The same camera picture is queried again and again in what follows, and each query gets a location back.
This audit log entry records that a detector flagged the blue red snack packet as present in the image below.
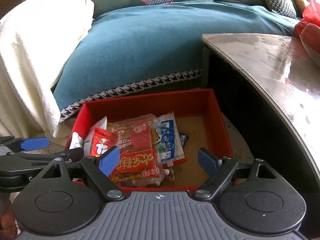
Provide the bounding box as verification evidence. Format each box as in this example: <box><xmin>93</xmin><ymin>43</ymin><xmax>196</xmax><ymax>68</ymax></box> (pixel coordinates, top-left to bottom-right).
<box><xmin>152</xmin><ymin>112</ymin><xmax>187</xmax><ymax>167</ymax></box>

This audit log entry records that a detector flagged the red cardboard box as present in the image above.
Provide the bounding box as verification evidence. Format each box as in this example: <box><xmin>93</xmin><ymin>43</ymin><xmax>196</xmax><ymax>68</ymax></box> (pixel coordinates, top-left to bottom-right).
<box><xmin>72</xmin><ymin>89</ymin><xmax>233</xmax><ymax>191</ymax></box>

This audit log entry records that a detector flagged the red Trolli candy bag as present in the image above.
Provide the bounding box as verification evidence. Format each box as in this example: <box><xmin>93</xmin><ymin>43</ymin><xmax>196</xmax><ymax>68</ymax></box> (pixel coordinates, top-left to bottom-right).
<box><xmin>89</xmin><ymin>127</ymin><xmax>116</xmax><ymax>157</ymax></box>

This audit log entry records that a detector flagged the red white flat packet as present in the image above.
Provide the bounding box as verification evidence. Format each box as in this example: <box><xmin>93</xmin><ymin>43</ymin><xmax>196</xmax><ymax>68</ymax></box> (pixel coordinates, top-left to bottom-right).
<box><xmin>68</xmin><ymin>115</ymin><xmax>109</xmax><ymax>157</ymax></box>

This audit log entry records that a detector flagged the orange red spicy snack packet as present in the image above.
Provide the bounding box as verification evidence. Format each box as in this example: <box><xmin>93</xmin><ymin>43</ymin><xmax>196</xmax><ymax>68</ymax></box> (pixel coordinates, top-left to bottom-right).
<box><xmin>107</xmin><ymin>114</ymin><xmax>170</xmax><ymax>187</ymax></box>

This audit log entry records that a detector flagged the cream white blanket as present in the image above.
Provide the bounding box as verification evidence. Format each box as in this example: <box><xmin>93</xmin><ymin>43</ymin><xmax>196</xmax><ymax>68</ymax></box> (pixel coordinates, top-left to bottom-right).
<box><xmin>1</xmin><ymin>0</ymin><xmax>94</xmax><ymax>145</ymax></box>

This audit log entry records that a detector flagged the marble top coffee table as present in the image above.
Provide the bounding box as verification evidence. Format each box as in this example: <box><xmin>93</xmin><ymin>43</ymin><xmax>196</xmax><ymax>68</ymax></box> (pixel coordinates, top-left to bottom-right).
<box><xmin>201</xmin><ymin>33</ymin><xmax>319</xmax><ymax>178</ymax></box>

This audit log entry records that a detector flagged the teal sofa cushion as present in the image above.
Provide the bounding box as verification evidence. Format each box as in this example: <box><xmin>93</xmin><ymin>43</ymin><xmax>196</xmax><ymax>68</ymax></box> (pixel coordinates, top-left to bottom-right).
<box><xmin>53</xmin><ymin>1</ymin><xmax>297</xmax><ymax>121</ymax></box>

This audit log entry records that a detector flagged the red plastic bag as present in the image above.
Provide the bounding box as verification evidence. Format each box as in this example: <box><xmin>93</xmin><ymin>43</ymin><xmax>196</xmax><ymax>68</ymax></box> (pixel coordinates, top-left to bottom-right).
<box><xmin>294</xmin><ymin>0</ymin><xmax>319</xmax><ymax>66</ymax></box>

